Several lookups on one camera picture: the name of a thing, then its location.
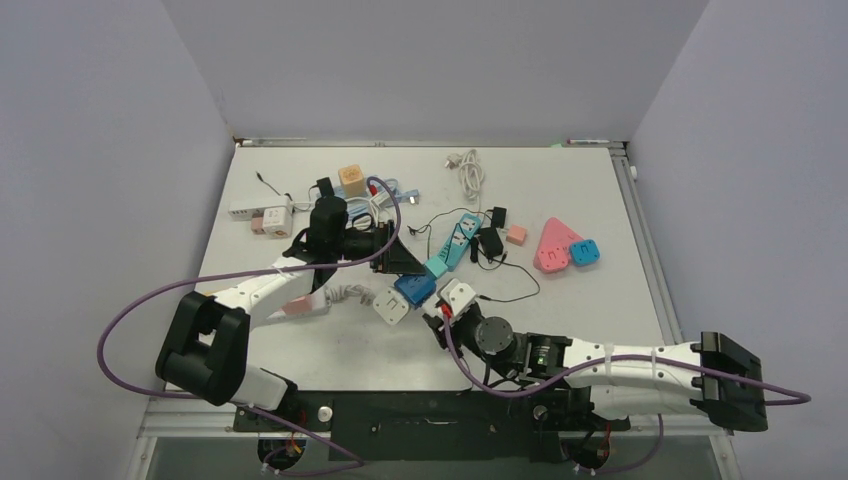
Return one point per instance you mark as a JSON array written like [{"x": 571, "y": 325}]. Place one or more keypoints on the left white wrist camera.
[{"x": 378, "y": 201}]

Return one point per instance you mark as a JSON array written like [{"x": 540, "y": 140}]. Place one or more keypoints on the orange cube socket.
[{"x": 352, "y": 181}]

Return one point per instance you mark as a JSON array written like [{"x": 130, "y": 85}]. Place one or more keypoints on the small black charger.
[
  {"x": 325, "y": 187},
  {"x": 498, "y": 217}
]

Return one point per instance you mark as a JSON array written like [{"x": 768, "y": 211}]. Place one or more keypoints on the salmon pink usb charger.
[{"x": 516, "y": 235}]

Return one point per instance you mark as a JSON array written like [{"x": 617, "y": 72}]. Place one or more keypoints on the teal usb charger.
[{"x": 435, "y": 268}]

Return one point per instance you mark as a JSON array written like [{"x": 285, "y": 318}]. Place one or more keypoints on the pink cube socket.
[{"x": 298, "y": 307}]

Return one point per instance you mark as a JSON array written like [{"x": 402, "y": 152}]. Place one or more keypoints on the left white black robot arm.
[{"x": 205, "y": 351}]

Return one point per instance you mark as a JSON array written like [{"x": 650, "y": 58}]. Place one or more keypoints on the white long power strip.
[{"x": 245, "y": 210}]

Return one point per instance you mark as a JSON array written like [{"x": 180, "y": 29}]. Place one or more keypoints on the teal power strip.
[{"x": 458, "y": 242}]

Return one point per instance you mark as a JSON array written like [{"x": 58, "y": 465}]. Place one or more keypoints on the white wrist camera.
[
  {"x": 378, "y": 201},
  {"x": 457, "y": 296}
]

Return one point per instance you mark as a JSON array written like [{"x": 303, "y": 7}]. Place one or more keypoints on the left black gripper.
[{"x": 397, "y": 261}]

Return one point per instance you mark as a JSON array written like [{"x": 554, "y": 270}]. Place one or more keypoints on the blue white small adapter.
[{"x": 415, "y": 288}]

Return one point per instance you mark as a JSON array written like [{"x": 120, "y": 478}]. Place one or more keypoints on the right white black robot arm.
[{"x": 715, "y": 376}]

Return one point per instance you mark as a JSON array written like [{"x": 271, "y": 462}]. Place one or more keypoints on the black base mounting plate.
[{"x": 453, "y": 425}]

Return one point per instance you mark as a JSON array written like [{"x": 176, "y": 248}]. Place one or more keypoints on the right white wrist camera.
[{"x": 457, "y": 296}]

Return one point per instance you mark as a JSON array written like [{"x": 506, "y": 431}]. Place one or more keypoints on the blue square plug adapter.
[{"x": 584, "y": 252}]

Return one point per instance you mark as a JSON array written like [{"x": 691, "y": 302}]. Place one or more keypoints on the white cube adapter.
[{"x": 277, "y": 222}]

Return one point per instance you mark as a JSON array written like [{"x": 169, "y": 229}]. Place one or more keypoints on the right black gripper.
[{"x": 455, "y": 323}]

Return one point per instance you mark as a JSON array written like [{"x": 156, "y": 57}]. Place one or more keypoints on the large black power adapter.
[{"x": 490, "y": 243}]

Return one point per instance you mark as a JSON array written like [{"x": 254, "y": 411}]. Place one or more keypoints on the pink triangular socket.
[{"x": 552, "y": 254}]

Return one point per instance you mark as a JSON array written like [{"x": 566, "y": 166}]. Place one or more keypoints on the white charger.
[{"x": 391, "y": 306}]

